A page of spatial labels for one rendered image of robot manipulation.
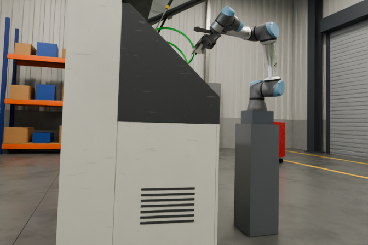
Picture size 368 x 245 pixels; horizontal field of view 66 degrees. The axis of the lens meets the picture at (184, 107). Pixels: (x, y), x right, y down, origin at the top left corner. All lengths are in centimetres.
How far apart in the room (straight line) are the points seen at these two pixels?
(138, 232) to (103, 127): 60
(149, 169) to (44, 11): 776
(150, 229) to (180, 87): 80
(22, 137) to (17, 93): 100
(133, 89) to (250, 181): 109
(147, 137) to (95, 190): 38
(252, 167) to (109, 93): 114
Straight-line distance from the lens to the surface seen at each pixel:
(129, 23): 166
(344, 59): 925
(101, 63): 161
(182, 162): 162
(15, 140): 739
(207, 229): 175
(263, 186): 220
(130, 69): 160
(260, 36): 218
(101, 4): 170
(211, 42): 179
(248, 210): 220
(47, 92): 736
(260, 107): 220
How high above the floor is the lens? 79
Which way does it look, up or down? 3 degrees up
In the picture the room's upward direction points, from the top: 2 degrees clockwise
